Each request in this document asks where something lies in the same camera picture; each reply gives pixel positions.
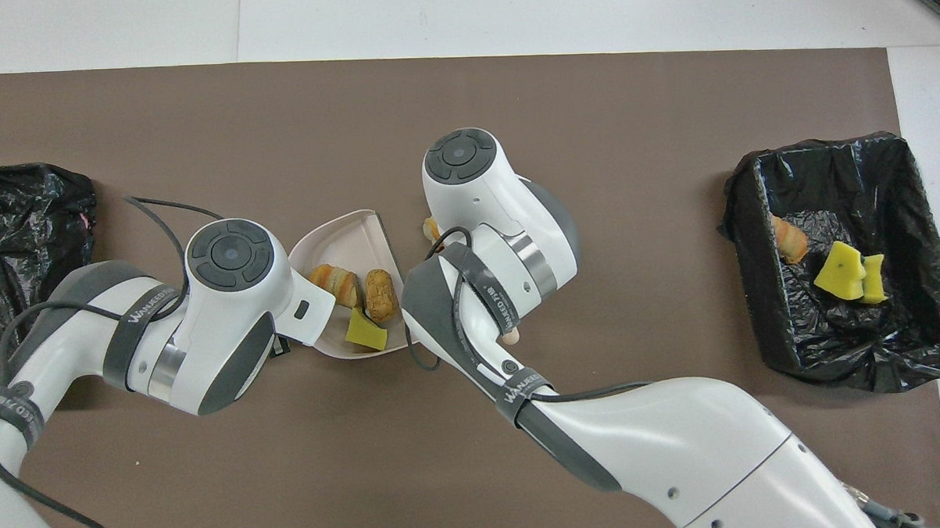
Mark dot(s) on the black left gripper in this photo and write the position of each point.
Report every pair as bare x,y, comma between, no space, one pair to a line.
280,346

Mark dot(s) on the pale beige bread chunk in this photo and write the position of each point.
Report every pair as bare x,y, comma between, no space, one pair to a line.
338,284

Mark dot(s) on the small yellow sponge piece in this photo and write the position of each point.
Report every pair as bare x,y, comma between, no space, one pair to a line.
365,332

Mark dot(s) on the brown bread roll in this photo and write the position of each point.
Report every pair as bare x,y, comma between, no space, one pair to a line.
381,294

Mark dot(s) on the beige plastic dustpan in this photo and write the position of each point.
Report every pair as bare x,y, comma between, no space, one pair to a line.
352,241

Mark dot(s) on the yellowish beige bread chunk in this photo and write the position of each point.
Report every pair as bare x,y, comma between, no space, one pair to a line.
431,228

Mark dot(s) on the beige orange bread chunk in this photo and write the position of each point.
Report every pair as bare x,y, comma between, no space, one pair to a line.
791,241

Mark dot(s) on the yellow and green sponge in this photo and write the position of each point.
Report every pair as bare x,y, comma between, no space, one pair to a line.
838,273

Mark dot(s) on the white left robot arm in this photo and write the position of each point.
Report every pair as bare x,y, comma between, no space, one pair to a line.
222,319

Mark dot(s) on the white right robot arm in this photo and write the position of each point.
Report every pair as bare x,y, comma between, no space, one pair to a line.
500,216

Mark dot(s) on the bin wrapped in black bag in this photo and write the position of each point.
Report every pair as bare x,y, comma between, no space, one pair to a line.
14,202

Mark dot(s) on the open bin with black bag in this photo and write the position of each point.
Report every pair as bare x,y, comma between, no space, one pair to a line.
848,337

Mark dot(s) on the brown table mat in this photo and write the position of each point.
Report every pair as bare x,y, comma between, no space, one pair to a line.
368,471

